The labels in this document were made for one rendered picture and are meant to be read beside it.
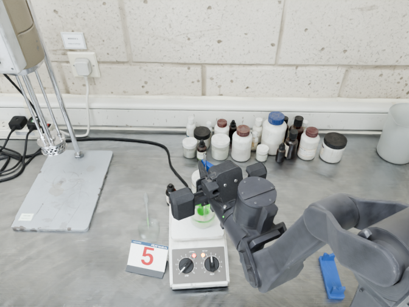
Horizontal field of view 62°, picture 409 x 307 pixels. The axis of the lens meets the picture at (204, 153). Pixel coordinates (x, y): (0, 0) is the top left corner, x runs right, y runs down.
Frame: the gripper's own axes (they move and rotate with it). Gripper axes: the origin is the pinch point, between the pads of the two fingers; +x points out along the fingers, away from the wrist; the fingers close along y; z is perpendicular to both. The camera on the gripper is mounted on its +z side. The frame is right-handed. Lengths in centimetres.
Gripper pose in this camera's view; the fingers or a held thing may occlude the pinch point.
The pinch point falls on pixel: (207, 172)
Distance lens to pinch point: 66.1
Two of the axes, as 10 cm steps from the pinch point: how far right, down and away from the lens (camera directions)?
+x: -4.2, -6.2, 6.7
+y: -9.1, 2.9, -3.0
